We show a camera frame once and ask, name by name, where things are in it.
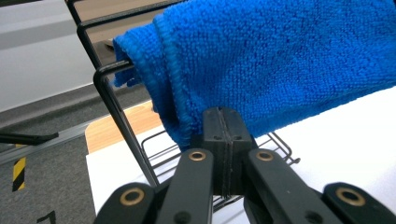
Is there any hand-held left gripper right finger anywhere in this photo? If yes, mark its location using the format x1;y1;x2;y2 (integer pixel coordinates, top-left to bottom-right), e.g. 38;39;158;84
224;106;259;199

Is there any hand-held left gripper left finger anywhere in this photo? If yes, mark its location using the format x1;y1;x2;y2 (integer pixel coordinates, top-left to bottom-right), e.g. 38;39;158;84
190;106;230;199

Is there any black wire rack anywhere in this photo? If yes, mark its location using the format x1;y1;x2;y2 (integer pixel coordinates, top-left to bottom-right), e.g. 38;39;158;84
64;0;302;213

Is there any blue microfibre towel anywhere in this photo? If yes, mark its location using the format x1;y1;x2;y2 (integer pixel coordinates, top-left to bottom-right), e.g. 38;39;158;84
112;0;396;151

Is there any white table sheet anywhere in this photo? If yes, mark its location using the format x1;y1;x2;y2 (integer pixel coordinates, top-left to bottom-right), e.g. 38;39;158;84
85;86;396;224

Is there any wooden table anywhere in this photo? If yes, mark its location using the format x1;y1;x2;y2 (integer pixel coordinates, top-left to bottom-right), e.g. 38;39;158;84
84;100;163;155

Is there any white cabinet panel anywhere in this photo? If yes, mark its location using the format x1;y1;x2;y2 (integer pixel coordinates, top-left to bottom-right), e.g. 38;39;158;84
0;0;98;114

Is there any aluminium floor rail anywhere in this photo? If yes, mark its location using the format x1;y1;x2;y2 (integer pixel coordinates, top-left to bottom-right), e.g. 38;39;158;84
0;119;94;166

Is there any black frame stand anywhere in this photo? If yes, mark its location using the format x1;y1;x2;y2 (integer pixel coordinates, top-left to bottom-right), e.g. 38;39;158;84
0;132;60;147

